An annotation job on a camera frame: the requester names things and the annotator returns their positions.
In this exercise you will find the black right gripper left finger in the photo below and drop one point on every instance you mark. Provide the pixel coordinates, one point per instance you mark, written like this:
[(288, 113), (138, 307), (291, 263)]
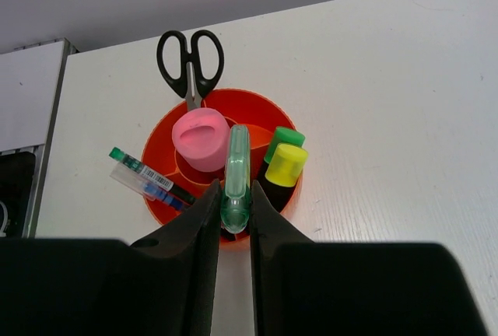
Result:
[(162, 284)]

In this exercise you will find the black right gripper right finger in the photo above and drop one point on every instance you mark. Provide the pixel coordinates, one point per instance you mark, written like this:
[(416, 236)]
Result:
[(303, 287)]

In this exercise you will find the green translucent stapler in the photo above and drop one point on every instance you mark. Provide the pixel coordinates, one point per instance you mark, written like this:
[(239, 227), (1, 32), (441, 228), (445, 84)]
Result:
[(236, 200)]

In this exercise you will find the blue ink pen refill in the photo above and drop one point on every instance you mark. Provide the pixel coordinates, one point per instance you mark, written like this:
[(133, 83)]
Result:
[(145, 188)]

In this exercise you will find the yellow cap black highlighter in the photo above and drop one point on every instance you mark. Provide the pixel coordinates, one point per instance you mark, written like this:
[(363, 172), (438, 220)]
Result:
[(279, 180)]

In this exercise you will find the green ink pen refill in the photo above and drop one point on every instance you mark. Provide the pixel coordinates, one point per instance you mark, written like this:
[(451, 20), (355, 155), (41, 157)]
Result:
[(150, 174)]

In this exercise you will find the pink glue stick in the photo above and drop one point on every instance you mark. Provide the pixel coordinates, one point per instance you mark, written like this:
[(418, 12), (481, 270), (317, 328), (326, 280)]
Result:
[(201, 138)]

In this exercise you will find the black handled scissors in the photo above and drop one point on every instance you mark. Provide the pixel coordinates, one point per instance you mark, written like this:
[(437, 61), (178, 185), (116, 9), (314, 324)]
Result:
[(192, 86)]

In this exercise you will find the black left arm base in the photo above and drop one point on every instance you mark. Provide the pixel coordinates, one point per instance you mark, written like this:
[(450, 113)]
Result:
[(17, 172)]

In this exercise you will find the orange round organizer container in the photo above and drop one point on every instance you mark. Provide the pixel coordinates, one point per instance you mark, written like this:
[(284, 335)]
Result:
[(259, 114)]

